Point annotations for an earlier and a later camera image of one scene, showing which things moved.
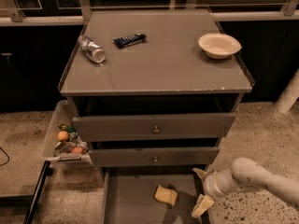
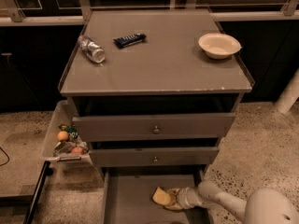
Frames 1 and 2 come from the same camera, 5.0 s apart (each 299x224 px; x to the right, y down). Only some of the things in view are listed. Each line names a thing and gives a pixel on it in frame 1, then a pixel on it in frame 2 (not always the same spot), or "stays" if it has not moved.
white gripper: (211, 184) -> (184, 197)
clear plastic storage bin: (63, 141) stays
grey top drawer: (153, 128) stays
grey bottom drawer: (129, 195) stays
